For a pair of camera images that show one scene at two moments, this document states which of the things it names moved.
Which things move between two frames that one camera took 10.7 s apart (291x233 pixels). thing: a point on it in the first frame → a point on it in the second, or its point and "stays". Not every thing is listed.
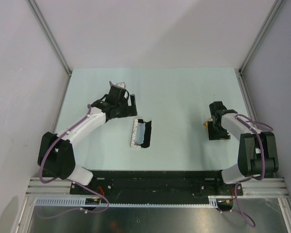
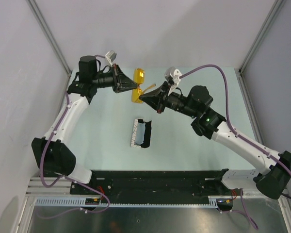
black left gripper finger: (132, 110) → (124, 82)
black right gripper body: (215, 132) → (178, 102)
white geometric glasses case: (146, 142) stays
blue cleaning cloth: (140, 133) stays
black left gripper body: (123, 108) → (105, 79)
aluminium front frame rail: (256, 187) stays
